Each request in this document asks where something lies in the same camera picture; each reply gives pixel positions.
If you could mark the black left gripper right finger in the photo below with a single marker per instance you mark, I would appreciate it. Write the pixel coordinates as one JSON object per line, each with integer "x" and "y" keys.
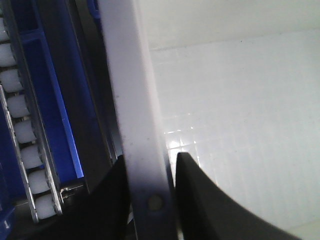
{"x": 206, "y": 212}

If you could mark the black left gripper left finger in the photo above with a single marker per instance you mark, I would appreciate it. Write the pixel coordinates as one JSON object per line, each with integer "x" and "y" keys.
{"x": 102, "y": 215}

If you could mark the white plastic tote bin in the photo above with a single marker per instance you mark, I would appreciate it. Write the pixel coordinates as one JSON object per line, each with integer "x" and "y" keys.
{"x": 234, "y": 83}

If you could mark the blue bin left front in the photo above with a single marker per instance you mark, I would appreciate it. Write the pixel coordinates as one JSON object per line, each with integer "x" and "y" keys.
{"x": 44, "y": 27}

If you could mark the left white roller track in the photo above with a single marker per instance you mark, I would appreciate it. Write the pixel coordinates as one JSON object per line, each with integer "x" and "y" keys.
{"x": 26, "y": 127}

